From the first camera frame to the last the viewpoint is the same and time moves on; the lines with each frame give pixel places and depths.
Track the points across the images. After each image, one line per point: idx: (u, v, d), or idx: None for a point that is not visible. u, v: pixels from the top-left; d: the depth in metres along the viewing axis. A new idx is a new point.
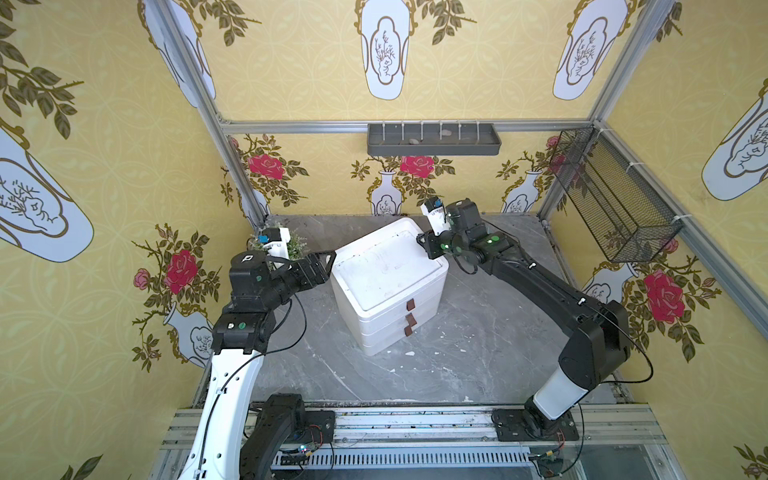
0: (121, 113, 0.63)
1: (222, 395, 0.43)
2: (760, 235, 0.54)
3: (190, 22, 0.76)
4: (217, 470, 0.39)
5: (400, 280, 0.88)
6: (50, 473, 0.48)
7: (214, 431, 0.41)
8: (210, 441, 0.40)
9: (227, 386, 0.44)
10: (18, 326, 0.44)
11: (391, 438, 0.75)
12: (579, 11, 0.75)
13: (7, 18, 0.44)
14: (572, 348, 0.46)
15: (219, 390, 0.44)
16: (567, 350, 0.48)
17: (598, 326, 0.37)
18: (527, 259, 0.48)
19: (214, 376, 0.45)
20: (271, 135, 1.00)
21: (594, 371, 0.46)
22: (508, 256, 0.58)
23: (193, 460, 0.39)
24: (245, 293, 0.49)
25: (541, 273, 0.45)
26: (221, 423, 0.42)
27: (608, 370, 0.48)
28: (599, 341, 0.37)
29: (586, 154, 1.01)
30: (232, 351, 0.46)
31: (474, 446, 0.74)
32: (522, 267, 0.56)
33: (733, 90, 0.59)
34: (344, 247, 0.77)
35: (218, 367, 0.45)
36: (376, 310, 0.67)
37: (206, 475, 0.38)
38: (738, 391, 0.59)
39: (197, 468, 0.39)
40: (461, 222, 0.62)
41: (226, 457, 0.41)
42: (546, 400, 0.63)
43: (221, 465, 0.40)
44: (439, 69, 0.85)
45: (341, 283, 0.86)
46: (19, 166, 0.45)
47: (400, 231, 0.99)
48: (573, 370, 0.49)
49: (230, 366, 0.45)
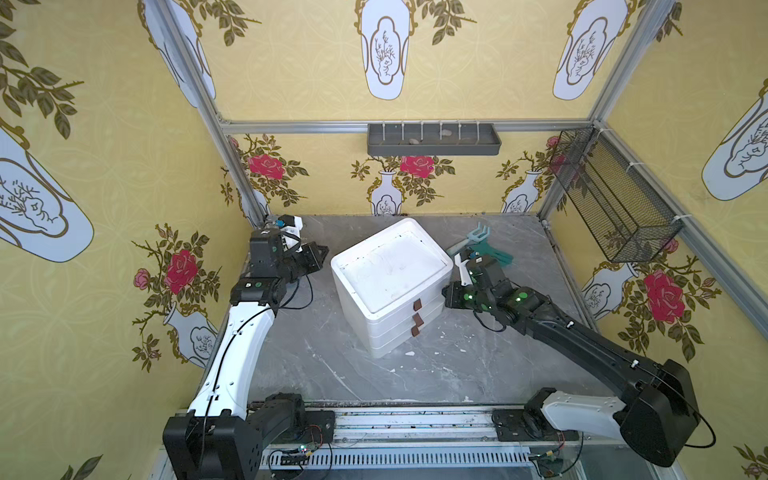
0: (121, 113, 0.63)
1: (236, 336, 0.48)
2: (760, 235, 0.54)
3: (190, 22, 0.76)
4: (229, 395, 0.42)
5: (406, 280, 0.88)
6: (50, 474, 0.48)
7: (227, 367, 0.44)
8: (224, 372, 0.44)
9: (241, 330, 0.48)
10: (19, 326, 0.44)
11: (391, 438, 0.75)
12: (579, 11, 0.75)
13: (7, 18, 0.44)
14: (636, 419, 0.42)
15: (234, 332, 0.48)
16: (629, 420, 0.43)
17: (661, 394, 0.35)
18: (563, 318, 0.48)
19: (231, 323, 0.49)
20: (271, 135, 1.00)
21: (668, 446, 0.41)
22: (541, 315, 0.55)
23: (207, 386, 0.43)
24: (262, 259, 0.57)
25: (582, 332, 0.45)
26: (234, 361, 0.45)
27: (680, 442, 0.42)
28: (666, 410, 0.40)
29: (586, 154, 1.01)
30: (247, 304, 0.52)
31: (474, 445, 0.74)
32: (561, 328, 0.52)
33: (733, 90, 0.59)
34: (342, 253, 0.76)
35: (235, 317, 0.50)
36: (382, 312, 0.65)
37: (220, 396, 0.42)
38: (737, 391, 0.59)
39: (211, 392, 0.42)
40: (485, 279, 0.60)
41: (237, 385, 0.44)
42: (555, 410, 0.62)
43: (233, 389, 0.43)
44: (439, 69, 0.85)
45: (346, 285, 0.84)
46: (19, 166, 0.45)
47: (401, 232, 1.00)
48: (640, 442, 0.44)
49: (245, 315, 0.50)
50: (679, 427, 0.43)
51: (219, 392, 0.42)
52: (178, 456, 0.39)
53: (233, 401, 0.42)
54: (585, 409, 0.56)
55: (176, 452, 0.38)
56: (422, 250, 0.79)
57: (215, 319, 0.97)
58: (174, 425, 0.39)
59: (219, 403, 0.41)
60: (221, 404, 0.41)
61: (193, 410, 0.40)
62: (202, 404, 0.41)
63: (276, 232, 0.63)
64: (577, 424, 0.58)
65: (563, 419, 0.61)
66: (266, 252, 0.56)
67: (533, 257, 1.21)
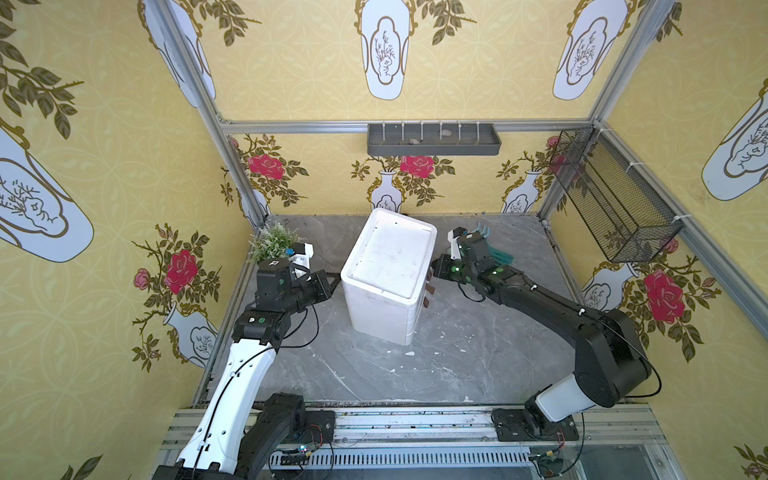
0: (121, 113, 0.63)
1: (234, 377, 0.47)
2: (760, 236, 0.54)
3: (190, 22, 0.76)
4: (219, 445, 0.41)
5: (413, 258, 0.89)
6: (49, 473, 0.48)
7: (222, 411, 0.44)
8: (216, 419, 0.43)
9: (239, 371, 0.48)
10: (18, 326, 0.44)
11: (391, 438, 0.75)
12: (579, 11, 0.75)
13: (7, 18, 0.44)
14: (583, 361, 0.46)
15: (232, 373, 0.47)
16: (580, 366, 0.47)
17: (600, 333, 0.50)
18: (528, 282, 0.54)
19: (230, 362, 0.49)
20: (271, 135, 1.00)
21: (608, 380, 0.45)
22: (511, 282, 0.62)
23: (199, 433, 0.42)
24: (267, 292, 0.56)
25: (542, 292, 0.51)
26: (229, 405, 0.44)
27: (626, 383, 0.46)
28: (602, 346, 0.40)
29: (586, 154, 1.01)
30: (249, 342, 0.51)
31: (474, 445, 0.74)
32: (525, 288, 0.60)
33: (733, 90, 0.59)
34: (345, 268, 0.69)
35: (235, 355, 0.49)
36: (418, 292, 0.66)
37: (209, 448, 0.41)
38: (738, 391, 0.59)
39: (202, 441, 0.41)
40: (472, 254, 0.67)
41: (229, 434, 0.43)
42: (550, 404, 0.62)
43: (224, 440, 0.42)
44: (439, 69, 0.85)
45: (370, 289, 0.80)
46: (19, 166, 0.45)
47: (376, 223, 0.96)
48: (591, 385, 0.47)
49: (245, 354, 0.50)
50: (623, 368, 0.47)
51: (210, 442, 0.41)
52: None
53: (222, 453, 0.41)
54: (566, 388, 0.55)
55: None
56: (406, 228, 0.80)
57: (214, 319, 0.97)
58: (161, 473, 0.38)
59: (209, 455, 0.40)
60: (209, 457, 0.40)
61: (183, 460, 0.40)
62: (191, 455, 0.40)
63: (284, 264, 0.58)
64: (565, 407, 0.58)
65: (557, 411, 0.61)
66: (272, 285, 0.55)
67: (534, 257, 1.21)
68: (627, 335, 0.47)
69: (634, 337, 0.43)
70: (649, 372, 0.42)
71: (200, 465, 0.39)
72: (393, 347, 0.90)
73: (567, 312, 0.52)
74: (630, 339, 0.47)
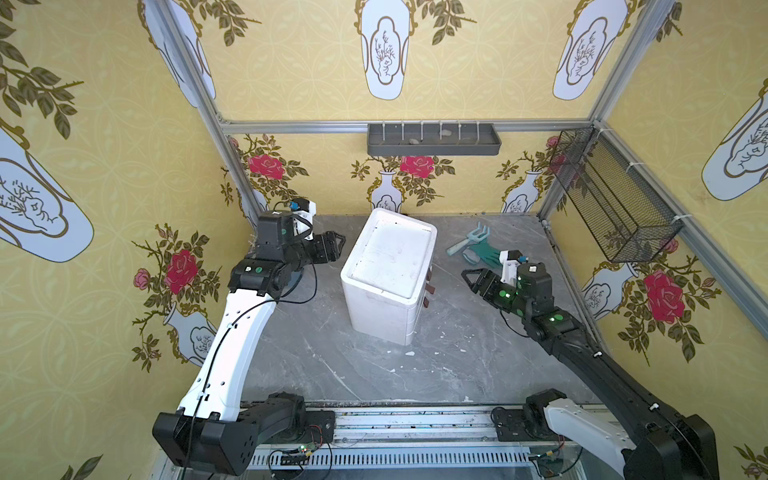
0: (121, 113, 0.63)
1: (232, 329, 0.45)
2: (760, 236, 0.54)
3: (190, 22, 0.76)
4: (219, 396, 0.40)
5: (413, 259, 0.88)
6: (50, 474, 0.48)
7: (219, 364, 0.42)
8: (216, 370, 0.42)
9: (236, 323, 0.45)
10: (18, 326, 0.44)
11: (391, 438, 0.75)
12: (579, 11, 0.75)
13: (7, 18, 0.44)
14: (643, 464, 0.42)
15: (230, 324, 0.45)
16: (635, 464, 0.43)
17: (672, 442, 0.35)
18: (591, 347, 0.54)
19: (227, 313, 0.46)
20: (271, 135, 1.00)
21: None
22: (571, 340, 0.55)
23: (199, 383, 0.41)
24: (268, 242, 0.52)
25: (606, 363, 0.51)
26: (226, 359, 0.43)
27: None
28: (672, 459, 0.39)
29: (586, 154, 1.01)
30: (245, 291, 0.48)
31: (474, 445, 0.74)
32: (586, 353, 0.53)
33: (733, 90, 0.59)
34: (345, 268, 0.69)
35: (232, 307, 0.46)
36: (419, 291, 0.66)
37: (209, 397, 0.40)
38: (738, 391, 0.59)
39: (201, 392, 0.40)
40: (535, 293, 0.60)
41: (227, 385, 0.41)
42: (561, 421, 0.61)
43: (223, 389, 0.41)
44: (439, 69, 0.85)
45: (369, 288, 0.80)
46: (19, 166, 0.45)
47: (376, 224, 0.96)
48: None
49: (242, 306, 0.46)
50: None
51: (209, 392, 0.40)
52: (169, 447, 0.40)
53: (222, 403, 0.40)
54: (593, 430, 0.54)
55: (167, 444, 0.37)
56: (405, 229, 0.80)
57: (214, 319, 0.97)
58: (165, 421, 0.38)
59: (208, 405, 0.39)
60: (209, 406, 0.39)
61: (184, 409, 0.39)
62: (191, 404, 0.39)
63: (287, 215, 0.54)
64: (576, 435, 0.58)
65: (568, 428, 0.59)
66: (273, 234, 0.52)
67: (534, 257, 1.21)
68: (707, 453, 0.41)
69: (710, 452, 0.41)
70: None
71: (200, 413, 0.39)
72: (393, 347, 0.90)
73: (636, 403, 0.45)
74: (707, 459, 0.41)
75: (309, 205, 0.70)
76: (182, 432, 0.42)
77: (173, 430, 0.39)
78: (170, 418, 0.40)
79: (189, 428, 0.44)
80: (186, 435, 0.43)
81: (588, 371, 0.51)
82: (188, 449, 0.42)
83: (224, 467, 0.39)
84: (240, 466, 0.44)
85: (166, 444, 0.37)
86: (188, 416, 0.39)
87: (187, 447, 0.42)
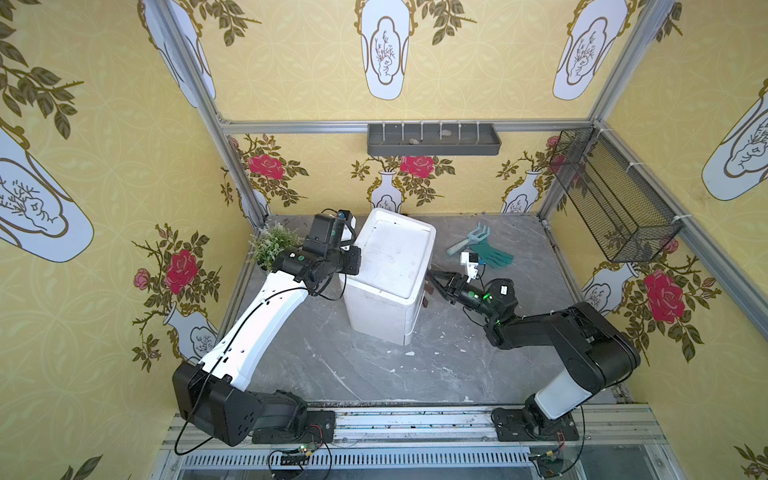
0: (120, 113, 0.63)
1: (264, 304, 0.48)
2: (760, 236, 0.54)
3: (190, 22, 0.76)
4: (235, 363, 0.42)
5: (412, 258, 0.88)
6: (50, 474, 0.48)
7: (245, 332, 0.45)
8: (240, 336, 0.44)
9: (270, 299, 0.48)
10: (18, 326, 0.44)
11: (391, 438, 0.75)
12: (579, 11, 0.75)
13: (7, 18, 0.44)
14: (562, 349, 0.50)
15: (263, 300, 0.48)
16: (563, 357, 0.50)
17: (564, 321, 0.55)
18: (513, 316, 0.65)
19: (263, 288, 0.50)
20: (271, 135, 1.00)
21: (586, 358, 0.49)
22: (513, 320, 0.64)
23: (222, 345, 0.44)
24: (319, 237, 0.57)
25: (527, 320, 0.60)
26: (252, 329, 0.45)
27: (614, 370, 0.47)
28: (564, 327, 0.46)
29: (586, 154, 1.01)
30: (284, 274, 0.51)
31: (474, 446, 0.74)
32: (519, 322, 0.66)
33: (733, 90, 0.59)
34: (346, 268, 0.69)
35: (269, 284, 0.50)
36: (417, 292, 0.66)
37: (227, 360, 0.42)
38: (738, 390, 0.59)
39: (222, 353, 0.43)
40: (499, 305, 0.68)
41: (247, 355, 0.44)
42: (548, 400, 0.63)
43: (241, 359, 0.43)
44: (439, 69, 0.85)
45: (369, 288, 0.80)
46: (18, 166, 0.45)
47: (375, 223, 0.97)
48: (578, 374, 0.49)
49: (278, 285, 0.50)
50: (603, 353, 0.49)
51: (229, 356, 0.43)
52: (181, 395, 0.41)
53: (236, 370, 0.42)
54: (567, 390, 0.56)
55: (180, 393, 0.40)
56: (409, 225, 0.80)
57: (215, 319, 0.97)
58: (182, 371, 0.41)
59: (225, 367, 0.42)
60: (224, 369, 0.42)
61: (204, 363, 0.42)
62: (212, 361, 0.42)
63: (342, 218, 0.59)
64: (562, 402, 0.59)
65: (555, 406, 0.61)
66: (325, 230, 0.57)
67: (534, 257, 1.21)
68: (595, 322, 0.52)
69: (604, 323, 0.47)
70: (637, 358, 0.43)
71: (216, 373, 0.41)
72: (393, 346, 0.90)
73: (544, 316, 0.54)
74: (599, 324, 0.52)
75: (351, 218, 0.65)
76: (197, 384, 0.45)
77: (188, 381, 0.40)
78: (187, 369, 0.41)
79: (202, 383, 0.46)
80: (197, 389, 0.45)
81: (522, 337, 0.63)
82: (195, 404, 0.44)
83: (220, 434, 0.41)
84: (236, 437, 0.44)
85: (180, 392, 0.40)
86: (205, 372, 0.41)
87: (195, 402, 0.44)
